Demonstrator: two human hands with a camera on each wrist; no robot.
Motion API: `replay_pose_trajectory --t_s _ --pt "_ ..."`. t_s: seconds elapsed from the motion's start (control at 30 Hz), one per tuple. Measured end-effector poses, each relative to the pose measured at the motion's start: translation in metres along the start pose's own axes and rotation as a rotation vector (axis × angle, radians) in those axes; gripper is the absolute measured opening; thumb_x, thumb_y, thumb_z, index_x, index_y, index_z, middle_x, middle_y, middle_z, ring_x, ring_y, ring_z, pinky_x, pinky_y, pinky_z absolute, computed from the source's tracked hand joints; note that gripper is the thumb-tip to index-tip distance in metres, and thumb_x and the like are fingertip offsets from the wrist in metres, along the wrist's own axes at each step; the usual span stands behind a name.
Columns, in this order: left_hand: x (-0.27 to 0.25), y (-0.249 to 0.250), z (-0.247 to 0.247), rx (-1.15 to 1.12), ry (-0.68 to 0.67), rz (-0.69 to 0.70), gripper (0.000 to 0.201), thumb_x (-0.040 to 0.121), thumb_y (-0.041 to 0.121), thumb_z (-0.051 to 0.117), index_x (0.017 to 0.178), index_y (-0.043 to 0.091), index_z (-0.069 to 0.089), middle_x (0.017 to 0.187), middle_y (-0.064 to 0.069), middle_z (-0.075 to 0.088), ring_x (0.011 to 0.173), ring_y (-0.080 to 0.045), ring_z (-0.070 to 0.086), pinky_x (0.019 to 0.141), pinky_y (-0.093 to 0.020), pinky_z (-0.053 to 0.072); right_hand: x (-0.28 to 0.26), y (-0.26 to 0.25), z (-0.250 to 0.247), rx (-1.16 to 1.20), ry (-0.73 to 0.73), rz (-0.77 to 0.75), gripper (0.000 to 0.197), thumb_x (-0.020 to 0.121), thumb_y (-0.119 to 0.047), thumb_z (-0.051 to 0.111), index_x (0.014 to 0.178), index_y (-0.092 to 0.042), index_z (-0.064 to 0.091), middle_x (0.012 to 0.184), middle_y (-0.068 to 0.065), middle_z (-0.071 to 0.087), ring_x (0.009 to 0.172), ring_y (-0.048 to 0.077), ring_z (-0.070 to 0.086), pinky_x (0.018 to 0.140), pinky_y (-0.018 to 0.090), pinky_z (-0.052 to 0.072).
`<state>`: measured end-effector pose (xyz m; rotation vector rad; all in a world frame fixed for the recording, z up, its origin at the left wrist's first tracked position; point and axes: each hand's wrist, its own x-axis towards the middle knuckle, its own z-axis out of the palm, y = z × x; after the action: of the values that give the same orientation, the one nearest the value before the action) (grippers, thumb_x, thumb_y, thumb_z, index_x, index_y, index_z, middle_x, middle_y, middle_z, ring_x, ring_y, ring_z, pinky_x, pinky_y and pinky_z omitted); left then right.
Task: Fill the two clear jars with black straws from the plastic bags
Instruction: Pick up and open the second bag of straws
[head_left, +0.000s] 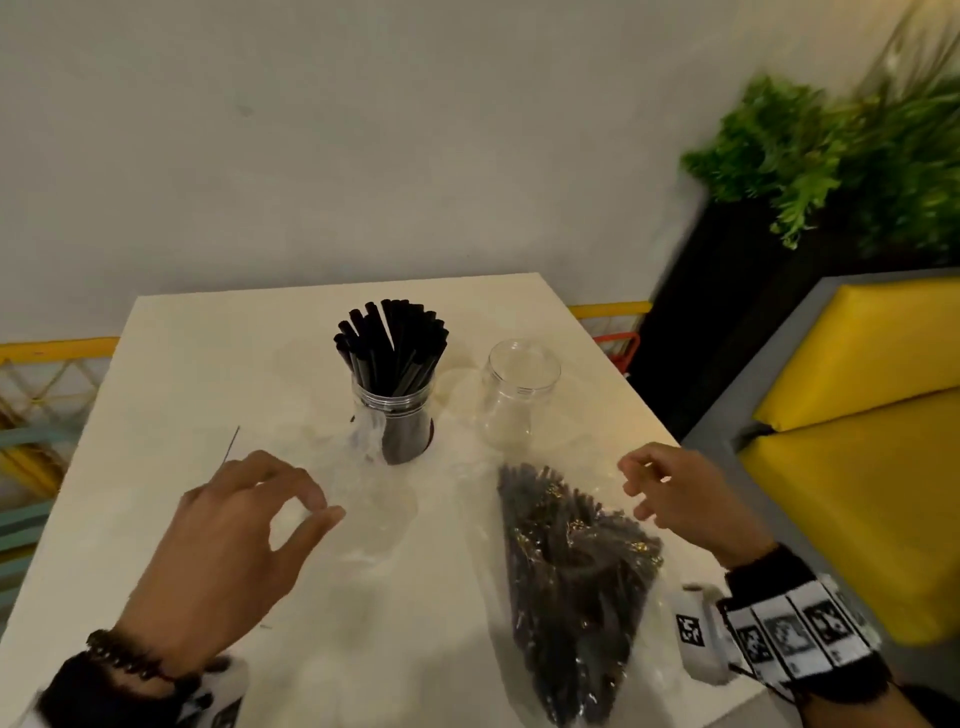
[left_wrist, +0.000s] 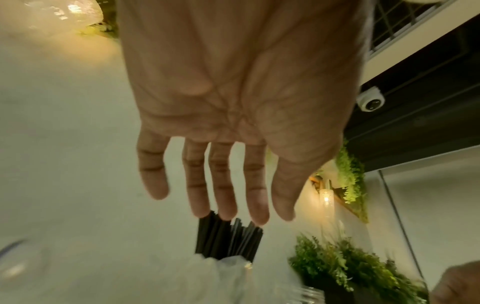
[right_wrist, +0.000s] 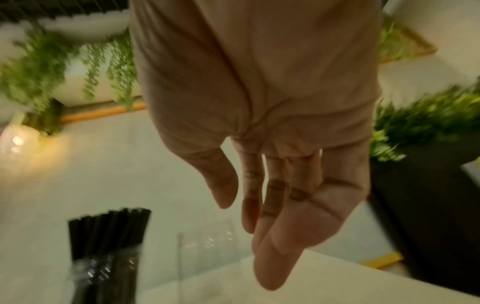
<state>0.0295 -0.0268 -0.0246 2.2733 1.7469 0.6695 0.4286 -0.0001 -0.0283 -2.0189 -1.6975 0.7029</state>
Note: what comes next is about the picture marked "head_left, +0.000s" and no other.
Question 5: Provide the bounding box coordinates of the black marker wristband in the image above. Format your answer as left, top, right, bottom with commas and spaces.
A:
716, 543, 894, 706
33, 652, 226, 728

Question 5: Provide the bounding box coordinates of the person's left hand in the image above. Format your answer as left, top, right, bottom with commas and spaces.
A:
112, 449, 348, 680

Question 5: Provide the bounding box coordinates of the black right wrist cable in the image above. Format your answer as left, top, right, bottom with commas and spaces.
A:
718, 599, 798, 706

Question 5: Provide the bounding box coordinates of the clear jar with blue label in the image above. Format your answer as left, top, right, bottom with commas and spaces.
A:
350, 374, 438, 466

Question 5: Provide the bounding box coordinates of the right black marker wristband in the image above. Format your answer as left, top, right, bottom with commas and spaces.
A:
716, 543, 894, 706

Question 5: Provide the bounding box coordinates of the yellow sofa back cushion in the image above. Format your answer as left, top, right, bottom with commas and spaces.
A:
753, 275, 960, 434

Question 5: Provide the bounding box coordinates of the yellow sofa seat cushion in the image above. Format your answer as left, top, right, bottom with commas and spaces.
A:
738, 389, 960, 648

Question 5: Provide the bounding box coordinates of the stack of green metal chairs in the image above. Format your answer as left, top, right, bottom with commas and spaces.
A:
0, 419, 84, 624

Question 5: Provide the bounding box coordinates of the black planter box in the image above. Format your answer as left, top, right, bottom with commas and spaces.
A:
628, 198, 960, 444

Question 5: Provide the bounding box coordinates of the black bead bracelet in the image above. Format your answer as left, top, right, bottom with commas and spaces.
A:
84, 628, 204, 695

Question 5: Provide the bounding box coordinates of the yellow metal mesh fence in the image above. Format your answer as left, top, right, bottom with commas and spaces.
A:
0, 301, 654, 481

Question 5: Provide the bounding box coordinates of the green leafy plant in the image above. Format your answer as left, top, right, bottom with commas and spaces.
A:
680, 0, 960, 260

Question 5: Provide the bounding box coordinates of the person's right hand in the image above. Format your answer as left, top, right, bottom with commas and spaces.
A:
617, 442, 778, 571

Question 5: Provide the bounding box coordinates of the left black marker wristband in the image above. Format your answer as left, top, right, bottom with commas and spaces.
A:
33, 652, 226, 728

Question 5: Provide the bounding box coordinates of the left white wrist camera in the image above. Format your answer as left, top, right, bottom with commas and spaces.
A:
176, 656, 250, 728

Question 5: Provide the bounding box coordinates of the grey sofa frame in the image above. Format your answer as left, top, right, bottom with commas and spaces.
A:
682, 266, 960, 699

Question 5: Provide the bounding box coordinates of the person's right forearm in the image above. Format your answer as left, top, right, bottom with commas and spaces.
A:
798, 682, 939, 728

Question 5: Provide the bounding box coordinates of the plain clear plastic jar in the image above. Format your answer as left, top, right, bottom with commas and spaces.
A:
479, 338, 562, 451

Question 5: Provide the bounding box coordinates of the bundle of black straws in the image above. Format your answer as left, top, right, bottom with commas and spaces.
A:
333, 298, 450, 463
497, 462, 665, 727

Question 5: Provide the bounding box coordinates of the red metal frame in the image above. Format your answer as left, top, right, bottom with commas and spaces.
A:
592, 331, 643, 376

